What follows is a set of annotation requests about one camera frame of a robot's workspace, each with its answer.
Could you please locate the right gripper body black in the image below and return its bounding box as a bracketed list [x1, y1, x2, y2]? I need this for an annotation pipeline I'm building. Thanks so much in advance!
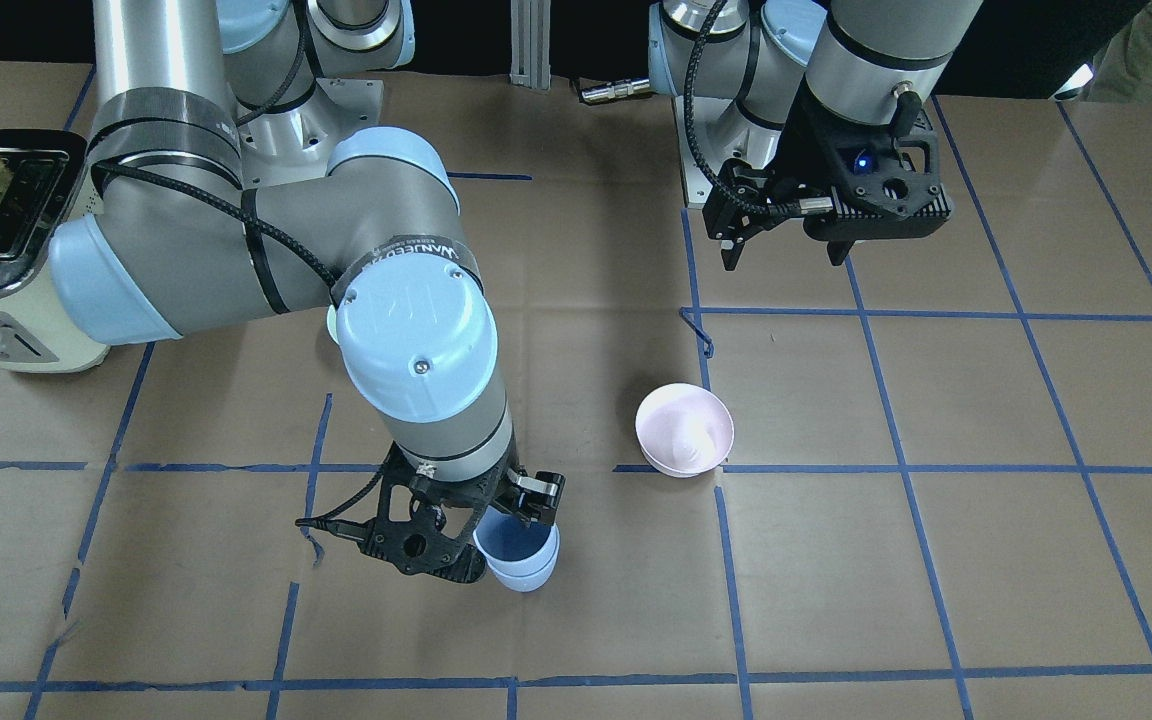
[356, 445, 567, 584]

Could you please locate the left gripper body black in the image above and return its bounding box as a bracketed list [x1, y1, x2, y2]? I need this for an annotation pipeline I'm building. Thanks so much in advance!
[703, 82, 954, 247]

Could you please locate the blue cup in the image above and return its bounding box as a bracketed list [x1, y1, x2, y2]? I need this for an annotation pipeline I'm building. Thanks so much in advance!
[482, 526, 562, 593]
[473, 507, 561, 577]

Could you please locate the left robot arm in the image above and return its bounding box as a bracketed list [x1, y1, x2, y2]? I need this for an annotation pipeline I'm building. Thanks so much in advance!
[647, 1, 980, 272]

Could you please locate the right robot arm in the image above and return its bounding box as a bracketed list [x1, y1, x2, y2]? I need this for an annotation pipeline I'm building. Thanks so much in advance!
[47, 1, 564, 592]

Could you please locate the pink bowl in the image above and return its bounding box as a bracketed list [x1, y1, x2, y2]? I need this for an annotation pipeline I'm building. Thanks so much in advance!
[634, 382, 735, 478]

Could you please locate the mint green bowl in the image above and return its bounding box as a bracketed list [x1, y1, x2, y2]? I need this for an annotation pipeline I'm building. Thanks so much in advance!
[325, 305, 339, 344]

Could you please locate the brown paper table cover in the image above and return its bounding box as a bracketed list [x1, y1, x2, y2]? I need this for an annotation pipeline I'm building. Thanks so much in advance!
[0, 73, 1152, 719]

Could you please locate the person at desk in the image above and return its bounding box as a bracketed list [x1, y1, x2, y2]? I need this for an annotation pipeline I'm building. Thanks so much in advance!
[1053, 1, 1152, 104]

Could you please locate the cream toaster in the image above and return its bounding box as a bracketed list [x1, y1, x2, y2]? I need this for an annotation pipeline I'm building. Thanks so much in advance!
[0, 129, 109, 374]

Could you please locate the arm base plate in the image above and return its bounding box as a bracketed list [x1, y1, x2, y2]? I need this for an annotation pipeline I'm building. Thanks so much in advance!
[238, 78, 385, 190]
[673, 94, 782, 210]

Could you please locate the aluminium frame post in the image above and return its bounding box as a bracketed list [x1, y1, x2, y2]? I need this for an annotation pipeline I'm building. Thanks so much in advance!
[509, 0, 552, 94]

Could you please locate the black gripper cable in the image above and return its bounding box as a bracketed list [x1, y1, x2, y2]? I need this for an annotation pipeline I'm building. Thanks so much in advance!
[96, 0, 387, 541]

